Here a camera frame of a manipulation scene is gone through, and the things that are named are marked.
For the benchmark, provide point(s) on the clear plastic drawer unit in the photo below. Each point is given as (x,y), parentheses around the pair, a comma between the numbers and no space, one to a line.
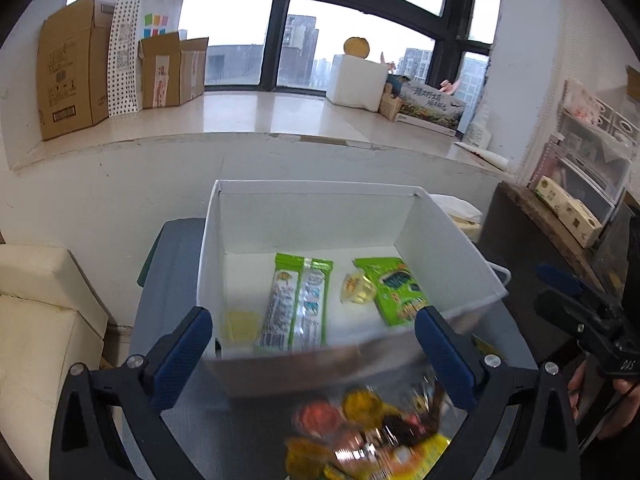
(590,160)

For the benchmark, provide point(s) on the floral tissue pack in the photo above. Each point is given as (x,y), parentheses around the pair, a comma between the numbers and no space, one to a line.
(585,102)

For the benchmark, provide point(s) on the taped cardboard piece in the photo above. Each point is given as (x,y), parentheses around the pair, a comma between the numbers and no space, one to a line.
(634,85)

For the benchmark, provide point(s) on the white cardboard box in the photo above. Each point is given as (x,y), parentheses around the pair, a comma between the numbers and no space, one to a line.
(310,220)

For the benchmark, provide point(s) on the pink plastic toy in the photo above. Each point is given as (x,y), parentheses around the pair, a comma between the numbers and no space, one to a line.
(387,64)
(450,87)

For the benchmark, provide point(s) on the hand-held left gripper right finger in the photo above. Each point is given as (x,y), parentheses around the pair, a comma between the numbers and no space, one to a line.
(445,360)

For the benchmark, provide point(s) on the landscape printed flat box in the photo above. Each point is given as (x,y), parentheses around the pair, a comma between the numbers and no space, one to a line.
(430,107)

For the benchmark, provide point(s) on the long patterned carton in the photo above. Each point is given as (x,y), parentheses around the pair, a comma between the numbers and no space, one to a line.
(580,222)

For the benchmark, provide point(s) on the pale yellow jelly cup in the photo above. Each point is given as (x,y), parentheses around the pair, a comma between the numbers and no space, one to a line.
(241,325)

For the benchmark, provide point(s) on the green white tissue pack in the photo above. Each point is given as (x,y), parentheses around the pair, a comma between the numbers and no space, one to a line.
(550,194)

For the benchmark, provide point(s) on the cream leather sofa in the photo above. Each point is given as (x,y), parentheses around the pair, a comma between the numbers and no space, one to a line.
(40,335)

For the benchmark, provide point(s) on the green silver stick snack packet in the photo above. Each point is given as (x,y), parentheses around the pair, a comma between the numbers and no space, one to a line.
(312,305)
(280,305)

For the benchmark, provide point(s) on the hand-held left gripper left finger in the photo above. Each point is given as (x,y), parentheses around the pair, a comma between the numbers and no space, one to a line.
(182,355)

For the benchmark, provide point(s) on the polka dot paper bag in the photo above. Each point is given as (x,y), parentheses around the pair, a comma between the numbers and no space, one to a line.
(122,60)

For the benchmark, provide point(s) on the small orange pumpkin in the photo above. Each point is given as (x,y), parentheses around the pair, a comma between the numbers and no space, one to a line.
(356,47)

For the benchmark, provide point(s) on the clear jelly cup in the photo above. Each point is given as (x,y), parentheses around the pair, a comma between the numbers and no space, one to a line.
(357,287)

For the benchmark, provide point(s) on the dark snack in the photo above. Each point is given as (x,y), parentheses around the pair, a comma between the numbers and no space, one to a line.
(400,427)

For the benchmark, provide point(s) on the small open cardboard box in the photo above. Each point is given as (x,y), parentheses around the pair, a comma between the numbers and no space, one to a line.
(165,75)

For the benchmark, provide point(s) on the dark wooden side desk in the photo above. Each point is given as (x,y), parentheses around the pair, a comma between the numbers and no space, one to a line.
(520,230)

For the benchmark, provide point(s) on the person's right hand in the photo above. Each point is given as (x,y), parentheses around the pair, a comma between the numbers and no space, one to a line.
(576,390)

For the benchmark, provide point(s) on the marble window sill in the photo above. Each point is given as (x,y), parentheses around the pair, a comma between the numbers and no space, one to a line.
(250,115)

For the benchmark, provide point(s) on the white foam box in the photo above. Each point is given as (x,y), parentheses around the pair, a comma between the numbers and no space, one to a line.
(355,82)

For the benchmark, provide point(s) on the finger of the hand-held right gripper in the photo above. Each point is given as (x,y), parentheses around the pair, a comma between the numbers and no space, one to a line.
(560,279)
(555,310)

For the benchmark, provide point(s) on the black window frame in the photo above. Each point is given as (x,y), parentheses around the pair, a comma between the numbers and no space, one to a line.
(280,40)

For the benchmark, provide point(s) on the clear acrylic container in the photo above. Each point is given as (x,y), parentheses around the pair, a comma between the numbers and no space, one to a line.
(620,250)

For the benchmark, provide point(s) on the white tube on sill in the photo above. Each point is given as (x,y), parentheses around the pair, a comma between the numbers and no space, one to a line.
(482,155)

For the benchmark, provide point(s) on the large brown cardboard box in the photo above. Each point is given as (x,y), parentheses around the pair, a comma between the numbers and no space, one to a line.
(70,70)

